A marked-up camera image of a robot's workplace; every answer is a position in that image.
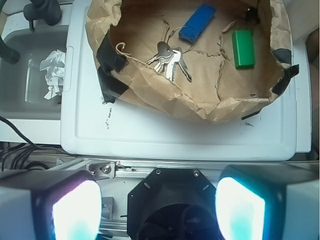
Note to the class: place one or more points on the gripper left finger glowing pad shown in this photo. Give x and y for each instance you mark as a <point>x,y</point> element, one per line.
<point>49,205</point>

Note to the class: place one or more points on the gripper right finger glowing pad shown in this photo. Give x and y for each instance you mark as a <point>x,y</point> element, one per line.
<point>279,201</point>

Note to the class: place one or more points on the silver keys bunch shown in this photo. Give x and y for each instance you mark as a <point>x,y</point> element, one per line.
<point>167,58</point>

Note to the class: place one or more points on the white plastic tray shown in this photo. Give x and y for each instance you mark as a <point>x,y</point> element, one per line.
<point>123,130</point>

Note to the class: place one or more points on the crumpled white paper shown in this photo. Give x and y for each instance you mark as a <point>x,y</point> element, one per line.
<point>54,65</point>

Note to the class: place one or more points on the brown paper bag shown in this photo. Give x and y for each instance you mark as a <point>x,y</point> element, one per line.
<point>123,35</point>

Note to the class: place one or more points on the green plastic block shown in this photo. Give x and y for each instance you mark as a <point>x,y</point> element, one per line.
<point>243,49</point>

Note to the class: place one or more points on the blue sponge block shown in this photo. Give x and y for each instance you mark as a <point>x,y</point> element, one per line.
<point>197,23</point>

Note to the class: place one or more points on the black faucet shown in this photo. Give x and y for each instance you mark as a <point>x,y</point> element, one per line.
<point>47,10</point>

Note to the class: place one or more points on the metal corner bracket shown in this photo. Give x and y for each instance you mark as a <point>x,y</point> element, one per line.
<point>102,170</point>

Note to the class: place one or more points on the black octagonal mount plate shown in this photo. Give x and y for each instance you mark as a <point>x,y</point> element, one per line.
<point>173,204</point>

